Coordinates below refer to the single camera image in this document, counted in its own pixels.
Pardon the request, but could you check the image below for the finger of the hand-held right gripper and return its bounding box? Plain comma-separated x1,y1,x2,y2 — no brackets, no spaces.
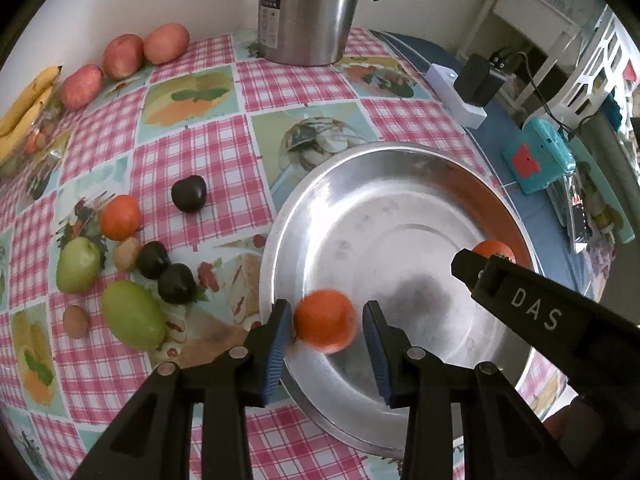
451,249,497,302

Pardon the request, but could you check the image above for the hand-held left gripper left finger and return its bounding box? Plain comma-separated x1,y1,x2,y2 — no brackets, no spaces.
70,299,293,480

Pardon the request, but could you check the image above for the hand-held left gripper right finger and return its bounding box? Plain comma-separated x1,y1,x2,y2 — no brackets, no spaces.
362,301,583,480

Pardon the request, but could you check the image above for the orange tangerine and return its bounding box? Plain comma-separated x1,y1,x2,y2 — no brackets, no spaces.
471,240,517,267
293,288,358,354
99,195,142,241

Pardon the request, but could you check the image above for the stainless steel basin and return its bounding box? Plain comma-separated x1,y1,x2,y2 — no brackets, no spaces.
258,142,538,456

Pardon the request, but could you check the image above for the dark purple plum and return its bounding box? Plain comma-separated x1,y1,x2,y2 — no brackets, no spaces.
171,175,208,213
137,241,172,280
158,263,197,305

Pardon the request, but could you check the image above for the oval green mango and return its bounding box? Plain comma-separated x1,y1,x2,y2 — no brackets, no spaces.
101,280,167,352

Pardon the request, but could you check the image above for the brown kiwi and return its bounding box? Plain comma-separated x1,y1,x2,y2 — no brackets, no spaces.
63,305,91,339
112,237,142,271

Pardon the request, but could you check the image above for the clear plastic packet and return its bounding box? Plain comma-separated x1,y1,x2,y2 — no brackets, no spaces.
547,170,621,256

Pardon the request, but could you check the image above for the teal box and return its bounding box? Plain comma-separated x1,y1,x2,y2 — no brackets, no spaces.
501,116,577,195

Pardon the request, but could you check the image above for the white power strip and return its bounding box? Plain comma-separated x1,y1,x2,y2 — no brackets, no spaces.
424,63,488,129

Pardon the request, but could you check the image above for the grey roll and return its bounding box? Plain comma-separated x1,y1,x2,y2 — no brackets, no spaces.
582,110,640,176

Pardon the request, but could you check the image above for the black power adapter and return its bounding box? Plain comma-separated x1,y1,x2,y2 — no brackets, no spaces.
454,54,503,107

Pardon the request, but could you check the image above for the round green apple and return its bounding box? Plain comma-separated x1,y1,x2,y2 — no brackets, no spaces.
55,236,102,295

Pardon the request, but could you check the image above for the pink checked tablecloth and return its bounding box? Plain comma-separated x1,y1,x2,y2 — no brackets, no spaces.
0,27,571,480

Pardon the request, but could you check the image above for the white lattice basket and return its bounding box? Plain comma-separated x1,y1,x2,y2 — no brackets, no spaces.
570,5,640,126

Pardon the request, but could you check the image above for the stainless steel thermos jug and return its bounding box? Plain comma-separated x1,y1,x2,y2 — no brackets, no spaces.
257,0,398,66

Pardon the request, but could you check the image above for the clear plastic fruit bag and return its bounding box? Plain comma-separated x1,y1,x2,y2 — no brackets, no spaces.
0,105,76,181

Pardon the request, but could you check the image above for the red apple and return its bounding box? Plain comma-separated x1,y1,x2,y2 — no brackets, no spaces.
102,34,146,81
61,64,104,111
143,23,191,65

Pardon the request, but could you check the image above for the yellow banana bunch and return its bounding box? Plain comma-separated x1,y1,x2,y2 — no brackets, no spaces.
0,65,63,171

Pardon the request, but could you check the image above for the black cable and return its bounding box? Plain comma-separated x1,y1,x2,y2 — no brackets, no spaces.
515,50,576,133

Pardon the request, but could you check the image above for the white shelf frame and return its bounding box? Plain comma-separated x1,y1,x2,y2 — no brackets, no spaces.
457,0,591,111

